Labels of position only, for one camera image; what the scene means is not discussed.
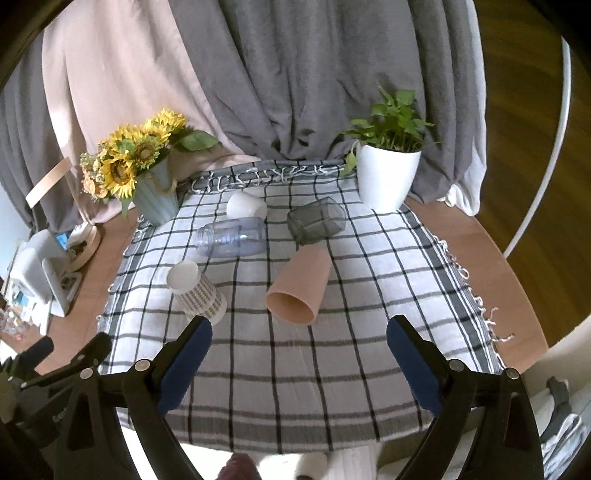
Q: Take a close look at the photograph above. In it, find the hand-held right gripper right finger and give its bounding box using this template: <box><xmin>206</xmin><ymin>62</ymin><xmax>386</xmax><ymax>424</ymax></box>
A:
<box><xmin>385</xmin><ymin>315</ymin><xmax>546</xmax><ymax>480</ymax></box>

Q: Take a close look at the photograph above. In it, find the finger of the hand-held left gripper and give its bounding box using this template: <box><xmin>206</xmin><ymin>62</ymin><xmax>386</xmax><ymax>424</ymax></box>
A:
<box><xmin>18</xmin><ymin>332</ymin><xmax>113</xmax><ymax>393</ymax></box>
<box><xmin>0</xmin><ymin>337</ymin><xmax>54</xmax><ymax>376</ymax></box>

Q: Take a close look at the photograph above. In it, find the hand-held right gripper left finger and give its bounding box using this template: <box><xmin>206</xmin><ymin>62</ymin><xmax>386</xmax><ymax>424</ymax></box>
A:
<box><xmin>53</xmin><ymin>315</ymin><xmax>214</xmax><ymax>480</ymax></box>

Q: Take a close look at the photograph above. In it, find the terracotta pink cup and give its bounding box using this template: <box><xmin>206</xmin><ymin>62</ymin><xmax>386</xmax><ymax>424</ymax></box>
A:
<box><xmin>265</xmin><ymin>244</ymin><xmax>331</xmax><ymax>326</ymax></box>

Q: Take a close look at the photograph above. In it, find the patterned paper cup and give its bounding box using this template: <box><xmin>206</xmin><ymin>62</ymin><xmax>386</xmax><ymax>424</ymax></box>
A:
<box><xmin>166</xmin><ymin>260</ymin><xmax>227</xmax><ymax>324</ymax></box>

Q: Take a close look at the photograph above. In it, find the small white cup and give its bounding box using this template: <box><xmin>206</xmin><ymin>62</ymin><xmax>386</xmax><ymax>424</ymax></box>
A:
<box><xmin>226</xmin><ymin>191</ymin><xmax>269</xmax><ymax>220</ymax></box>

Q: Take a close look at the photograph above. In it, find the grey glass cup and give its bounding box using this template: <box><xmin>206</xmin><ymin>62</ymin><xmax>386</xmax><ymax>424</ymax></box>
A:
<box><xmin>287</xmin><ymin>196</ymin><xmax>346</xmax><ymax>247</ymax></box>

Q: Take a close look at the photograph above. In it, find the white desktop device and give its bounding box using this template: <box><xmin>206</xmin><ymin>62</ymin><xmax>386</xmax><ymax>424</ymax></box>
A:
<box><xmin>8</xmin><ymin>228</ymin><xmax>84</xmax><ymax>317</ymax></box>

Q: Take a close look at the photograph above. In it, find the checked tablecloth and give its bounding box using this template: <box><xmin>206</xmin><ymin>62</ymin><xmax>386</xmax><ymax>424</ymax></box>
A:
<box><xmin>96</xmin><ymin>158</ymin><xmax>516</xmax><ymax>456</ymax></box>

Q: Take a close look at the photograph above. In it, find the round wooden stand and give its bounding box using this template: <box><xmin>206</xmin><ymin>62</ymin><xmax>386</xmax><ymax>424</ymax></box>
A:
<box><xmin>65</xmin><ymin>223</ymin><xmax>102</xmax><ymax>271</ymax></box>

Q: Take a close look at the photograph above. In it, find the clear plastic jar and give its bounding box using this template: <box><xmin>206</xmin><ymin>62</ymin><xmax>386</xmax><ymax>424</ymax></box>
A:
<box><xmin>195</xmin><ymin>216</ymin><xmax>268</xmax><ymax>258</ymax></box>

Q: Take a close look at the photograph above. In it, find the grey garment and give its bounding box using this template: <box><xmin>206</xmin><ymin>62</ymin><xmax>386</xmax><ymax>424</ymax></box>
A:
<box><xmin>539</xmin><ymin>376</ymin><xmax>591</xmax><ymax>480</ymax></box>

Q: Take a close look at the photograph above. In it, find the teal ribbed vase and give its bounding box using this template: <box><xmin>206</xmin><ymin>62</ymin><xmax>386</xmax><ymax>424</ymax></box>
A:
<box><xmin>133</xmin><ymin>159</ymin><xmax>181</xmax><ymax>227</ymax></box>

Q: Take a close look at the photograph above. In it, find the wooden strip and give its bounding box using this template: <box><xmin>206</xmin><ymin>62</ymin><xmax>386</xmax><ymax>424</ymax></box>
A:
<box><xmin>25</xmin><ymin>157</ymin><xmax>73</xmax><ymax>206</ymax></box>

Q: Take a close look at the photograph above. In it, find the white sheer curtain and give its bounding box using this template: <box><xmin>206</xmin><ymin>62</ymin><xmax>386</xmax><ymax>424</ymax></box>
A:
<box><xmin>436</xmin><ymin>0</ymin><xmax>491</xmax><ymax>217</ymax></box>

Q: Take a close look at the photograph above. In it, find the sunflower bouquet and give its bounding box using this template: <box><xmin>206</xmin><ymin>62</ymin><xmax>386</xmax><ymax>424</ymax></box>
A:
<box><xmin>79</xmin><ymin>108</ymin><xmax>221</xmax><ymax>220</ymax></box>

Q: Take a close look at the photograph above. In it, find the white plant pot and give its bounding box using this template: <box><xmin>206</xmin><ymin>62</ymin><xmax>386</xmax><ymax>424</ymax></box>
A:
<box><xmin>356</xmin><ymin>141</ymin><xmax>424</xmax><ymax>213</ymax></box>

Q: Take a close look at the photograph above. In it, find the grey curtain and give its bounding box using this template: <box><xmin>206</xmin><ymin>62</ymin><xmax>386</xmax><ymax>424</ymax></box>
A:
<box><xmin>168</xmin><ymin>0</ymin><xmax>485</xmax><ymax>206</ymax></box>
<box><xmin>0</xmin><ymin>44</ymin><xmax>91</xmax><ymax>232</ymax></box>

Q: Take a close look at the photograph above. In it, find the green leafy plant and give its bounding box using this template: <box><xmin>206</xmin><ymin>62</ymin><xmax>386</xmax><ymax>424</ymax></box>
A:
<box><xmin>339</xmin><ymin>83</ymin><xmax>442</xmax><ymax>179</ymax></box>

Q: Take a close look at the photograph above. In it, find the white hoop tube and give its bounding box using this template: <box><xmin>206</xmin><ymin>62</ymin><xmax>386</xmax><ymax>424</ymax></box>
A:
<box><xmin>502</xmin><ymin>34</ymin><xmax>574</xmax><ymax>260</ymax></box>

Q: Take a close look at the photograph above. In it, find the pink curtain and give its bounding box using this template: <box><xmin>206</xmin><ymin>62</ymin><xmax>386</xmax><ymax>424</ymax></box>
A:
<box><xmin>41</xmin><ymin>0</ymin><xmax>265</xmax><ymax>223</ymax></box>

